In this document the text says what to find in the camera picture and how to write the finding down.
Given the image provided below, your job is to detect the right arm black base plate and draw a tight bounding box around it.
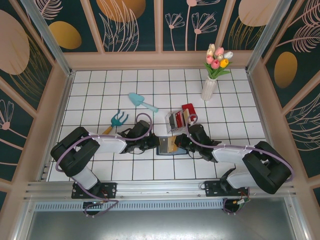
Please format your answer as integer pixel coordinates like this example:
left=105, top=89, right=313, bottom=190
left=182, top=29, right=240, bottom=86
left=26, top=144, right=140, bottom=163
left=204, top=179, right=251, bottom=198

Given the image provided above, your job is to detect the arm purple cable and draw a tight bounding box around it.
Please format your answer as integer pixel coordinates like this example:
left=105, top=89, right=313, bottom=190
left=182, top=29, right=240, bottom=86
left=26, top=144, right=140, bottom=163
left=55, top=113, right=154, bottom=218
left=186, top=114, right=294, bottom=216

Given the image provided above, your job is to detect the clear acrylic card stand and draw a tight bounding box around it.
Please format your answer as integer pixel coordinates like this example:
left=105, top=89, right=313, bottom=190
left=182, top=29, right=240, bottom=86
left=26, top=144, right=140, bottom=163
left=164, top=108, right=191, bottom=134

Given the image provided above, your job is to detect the teal rake wooden handle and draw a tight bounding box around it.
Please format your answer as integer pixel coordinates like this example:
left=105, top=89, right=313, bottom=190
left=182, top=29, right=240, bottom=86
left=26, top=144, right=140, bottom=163
left=101, top=109, right=130, bottom=136

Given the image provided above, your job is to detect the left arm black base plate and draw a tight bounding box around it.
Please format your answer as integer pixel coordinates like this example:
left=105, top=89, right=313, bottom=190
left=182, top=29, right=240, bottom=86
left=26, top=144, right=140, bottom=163
left=71, top=182, right=118, bottom=200

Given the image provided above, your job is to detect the tulip bouquet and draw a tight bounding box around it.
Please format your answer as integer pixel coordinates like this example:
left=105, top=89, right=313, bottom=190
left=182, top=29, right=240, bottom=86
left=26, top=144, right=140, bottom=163
left=203, top=43, right=235, bottom=81

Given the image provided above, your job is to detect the aluminium corner post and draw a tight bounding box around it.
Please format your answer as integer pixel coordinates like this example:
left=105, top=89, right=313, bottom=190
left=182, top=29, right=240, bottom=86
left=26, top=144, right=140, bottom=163
left=245, top=0, right=294, bottom=74
left=19, top=0, right=76, bottom=76

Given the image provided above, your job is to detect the red card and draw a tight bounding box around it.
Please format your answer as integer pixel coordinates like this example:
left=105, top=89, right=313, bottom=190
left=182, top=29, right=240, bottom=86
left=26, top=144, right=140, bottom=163
left=174, top=111, right=185, bottom=127

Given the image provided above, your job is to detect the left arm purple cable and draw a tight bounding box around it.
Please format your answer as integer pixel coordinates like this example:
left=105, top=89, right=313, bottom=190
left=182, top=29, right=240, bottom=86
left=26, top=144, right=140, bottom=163
left=55, top=113, right=154, bottom=218

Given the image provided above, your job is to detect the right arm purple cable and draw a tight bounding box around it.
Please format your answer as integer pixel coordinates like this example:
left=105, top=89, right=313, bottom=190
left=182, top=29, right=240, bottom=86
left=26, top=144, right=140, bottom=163
left=186, top=114, right=294, bottom=216

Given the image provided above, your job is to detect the light blue toy trowel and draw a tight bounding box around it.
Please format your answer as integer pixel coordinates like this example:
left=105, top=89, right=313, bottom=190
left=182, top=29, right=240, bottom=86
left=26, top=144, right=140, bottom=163
left=128, top=92, right=160, bottom=114

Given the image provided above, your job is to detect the white ribbed vase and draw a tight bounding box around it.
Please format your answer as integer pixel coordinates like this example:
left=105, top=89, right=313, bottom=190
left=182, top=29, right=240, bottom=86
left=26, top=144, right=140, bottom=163
left=201, top=76, right=218, bottom=101

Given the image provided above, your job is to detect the grey slotted cable duct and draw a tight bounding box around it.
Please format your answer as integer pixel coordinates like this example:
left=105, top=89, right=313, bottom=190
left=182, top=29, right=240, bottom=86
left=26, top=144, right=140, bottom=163
left=33, top=199, right=225, bottom=212

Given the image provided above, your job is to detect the red shovel wooden handle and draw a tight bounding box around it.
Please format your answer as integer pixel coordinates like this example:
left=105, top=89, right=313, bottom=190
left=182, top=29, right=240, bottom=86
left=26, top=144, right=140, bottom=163
left=181, top=103, right=196, bottom=119

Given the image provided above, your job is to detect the aluminium front rail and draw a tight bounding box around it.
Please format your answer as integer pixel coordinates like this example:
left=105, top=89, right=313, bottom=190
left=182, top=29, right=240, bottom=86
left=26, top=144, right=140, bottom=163
left=23, top=177, right=298, bottom=201

